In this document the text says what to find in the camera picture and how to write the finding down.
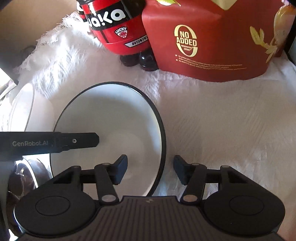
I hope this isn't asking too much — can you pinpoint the white paper bowl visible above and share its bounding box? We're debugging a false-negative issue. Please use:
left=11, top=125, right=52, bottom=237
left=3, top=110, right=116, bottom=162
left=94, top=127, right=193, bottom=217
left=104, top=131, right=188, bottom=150
left=6, top=83, right=35, bottom=132

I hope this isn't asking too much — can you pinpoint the stainless steel bowl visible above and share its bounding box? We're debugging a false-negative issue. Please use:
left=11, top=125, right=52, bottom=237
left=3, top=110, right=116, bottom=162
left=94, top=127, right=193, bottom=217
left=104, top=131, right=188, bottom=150
left=6, top=156, right=52, bottom=237

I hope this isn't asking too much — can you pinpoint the blue enamel bowl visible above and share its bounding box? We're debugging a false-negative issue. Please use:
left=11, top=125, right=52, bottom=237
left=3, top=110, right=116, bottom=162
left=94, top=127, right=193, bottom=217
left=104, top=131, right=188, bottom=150
left=50, top=82, right=167, bottom=197

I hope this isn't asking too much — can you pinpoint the white woven tablecloth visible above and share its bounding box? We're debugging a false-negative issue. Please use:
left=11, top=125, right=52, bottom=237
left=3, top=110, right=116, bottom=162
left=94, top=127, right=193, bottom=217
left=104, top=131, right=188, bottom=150
left=8, top=13, right=295, bottom=240

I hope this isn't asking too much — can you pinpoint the black computer monitor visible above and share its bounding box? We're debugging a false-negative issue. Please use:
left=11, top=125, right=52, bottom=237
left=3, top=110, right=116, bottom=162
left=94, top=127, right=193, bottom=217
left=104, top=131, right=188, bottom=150
left=0, top=69, right=19, bottom=100

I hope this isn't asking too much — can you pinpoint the red quail eggs bag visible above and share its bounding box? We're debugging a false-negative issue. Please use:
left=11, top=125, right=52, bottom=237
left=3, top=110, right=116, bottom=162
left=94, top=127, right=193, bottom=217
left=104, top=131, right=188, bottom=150
left=142, top=0, right=295, bottom=82

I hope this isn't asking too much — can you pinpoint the panda racer figurine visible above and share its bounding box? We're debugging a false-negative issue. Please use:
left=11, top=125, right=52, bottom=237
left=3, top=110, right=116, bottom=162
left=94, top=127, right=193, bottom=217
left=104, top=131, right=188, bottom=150
left=77, top=0, right=158, bottom=71

